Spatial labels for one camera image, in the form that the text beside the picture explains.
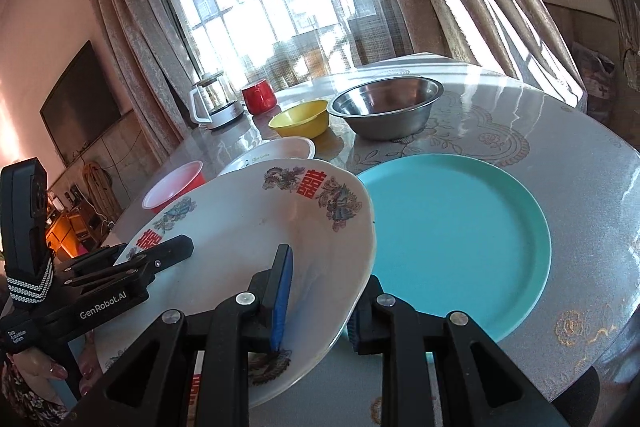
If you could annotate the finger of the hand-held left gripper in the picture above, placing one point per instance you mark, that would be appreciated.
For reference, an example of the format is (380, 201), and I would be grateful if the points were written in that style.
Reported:
(165, 252)

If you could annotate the red plastic bowl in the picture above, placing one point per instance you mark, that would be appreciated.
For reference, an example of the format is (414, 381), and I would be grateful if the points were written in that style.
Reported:
(175, 189)

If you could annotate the yellow plastic bowl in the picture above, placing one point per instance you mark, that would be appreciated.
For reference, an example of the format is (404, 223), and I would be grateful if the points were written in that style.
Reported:
(300, 119)

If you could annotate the stainless steel bowl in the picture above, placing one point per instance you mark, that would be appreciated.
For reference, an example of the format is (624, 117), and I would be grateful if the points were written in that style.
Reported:
(385, 117)

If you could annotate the red mug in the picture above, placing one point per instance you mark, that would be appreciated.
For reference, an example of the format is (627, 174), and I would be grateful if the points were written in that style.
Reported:
(259, 99)

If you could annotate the teal plate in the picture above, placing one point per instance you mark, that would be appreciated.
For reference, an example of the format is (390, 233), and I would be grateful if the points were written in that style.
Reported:
(450, 232)

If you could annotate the white bowl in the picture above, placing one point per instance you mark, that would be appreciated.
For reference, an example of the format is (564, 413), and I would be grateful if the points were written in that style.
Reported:
(280, 151)

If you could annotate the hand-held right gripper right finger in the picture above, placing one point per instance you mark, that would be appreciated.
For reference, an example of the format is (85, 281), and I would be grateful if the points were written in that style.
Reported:
(354, 322)

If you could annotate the grey floral tablecloth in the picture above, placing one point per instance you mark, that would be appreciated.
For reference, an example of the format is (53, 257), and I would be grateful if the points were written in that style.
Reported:
(550, 132)

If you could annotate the glass electric kettle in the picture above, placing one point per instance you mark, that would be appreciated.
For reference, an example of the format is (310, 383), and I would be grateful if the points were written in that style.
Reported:
(215, 107)

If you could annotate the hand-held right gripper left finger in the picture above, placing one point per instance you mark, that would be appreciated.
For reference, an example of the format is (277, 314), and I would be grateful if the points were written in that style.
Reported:
(280, 297)

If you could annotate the flat screen television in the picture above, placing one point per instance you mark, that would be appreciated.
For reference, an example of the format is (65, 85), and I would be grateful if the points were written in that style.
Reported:
(80, 107)

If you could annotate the person's left hand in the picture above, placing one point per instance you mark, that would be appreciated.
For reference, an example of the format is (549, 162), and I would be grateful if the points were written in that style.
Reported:
(37, 362)

